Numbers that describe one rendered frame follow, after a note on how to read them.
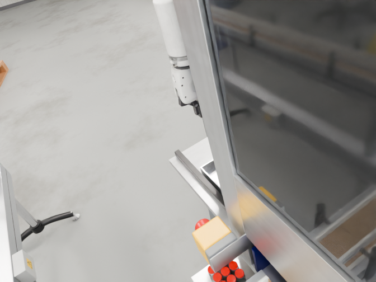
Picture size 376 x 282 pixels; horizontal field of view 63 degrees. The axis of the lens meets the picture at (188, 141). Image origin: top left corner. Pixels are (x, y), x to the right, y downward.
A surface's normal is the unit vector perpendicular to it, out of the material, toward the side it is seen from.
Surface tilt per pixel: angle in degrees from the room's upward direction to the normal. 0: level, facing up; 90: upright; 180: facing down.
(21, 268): 0
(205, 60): 90
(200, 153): 0
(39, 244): 0
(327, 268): 90
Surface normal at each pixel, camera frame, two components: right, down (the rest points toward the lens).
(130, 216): -0.23, -0.73
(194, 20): -0.83, 0.49
